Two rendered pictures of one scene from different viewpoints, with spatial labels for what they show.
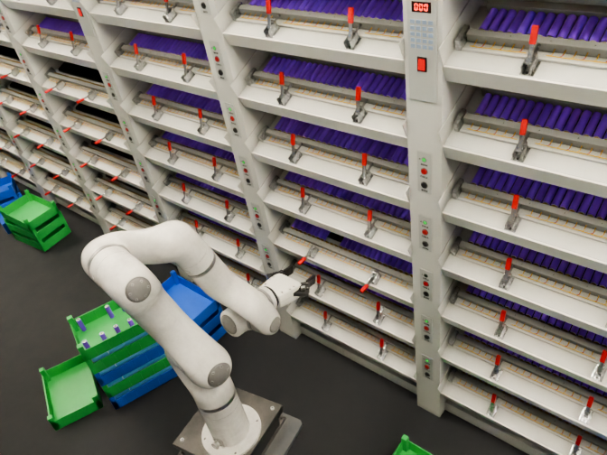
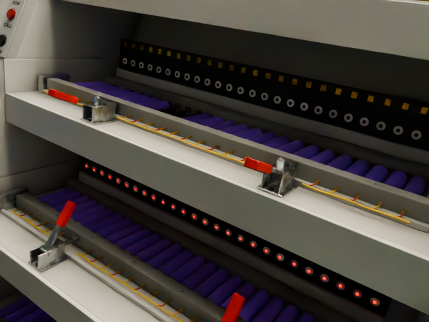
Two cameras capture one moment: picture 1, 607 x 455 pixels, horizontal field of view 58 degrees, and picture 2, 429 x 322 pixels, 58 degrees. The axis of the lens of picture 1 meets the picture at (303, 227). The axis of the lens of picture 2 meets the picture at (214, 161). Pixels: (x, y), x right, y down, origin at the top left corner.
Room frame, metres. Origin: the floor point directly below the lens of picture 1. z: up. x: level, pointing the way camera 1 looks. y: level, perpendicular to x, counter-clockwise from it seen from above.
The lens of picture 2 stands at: (0.97, -0.03, 0.58)
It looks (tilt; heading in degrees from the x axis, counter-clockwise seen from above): 0 degrees down; 343
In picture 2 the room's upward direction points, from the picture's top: 20 degrees clockwise
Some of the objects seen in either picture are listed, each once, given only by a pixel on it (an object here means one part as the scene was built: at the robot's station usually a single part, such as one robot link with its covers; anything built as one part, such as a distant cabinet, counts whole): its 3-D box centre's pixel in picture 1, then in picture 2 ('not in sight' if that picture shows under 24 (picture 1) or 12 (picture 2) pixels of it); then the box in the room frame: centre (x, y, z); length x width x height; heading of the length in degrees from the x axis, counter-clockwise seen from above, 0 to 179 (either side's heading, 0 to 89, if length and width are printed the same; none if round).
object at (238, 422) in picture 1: (224, 413); not in sight; (1.00, 0.34, 0.45); 0.19 x 0.19 x 0.18
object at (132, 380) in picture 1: (133, 358); not in sight; (1.59, 0.81, 0.12); 0.30 x 0.20 x 0.08; 114
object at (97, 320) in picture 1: (112, 320); not in sight; (1.59, 0.81, 0.36); 0.30 x 0.20 x 0.08; 114
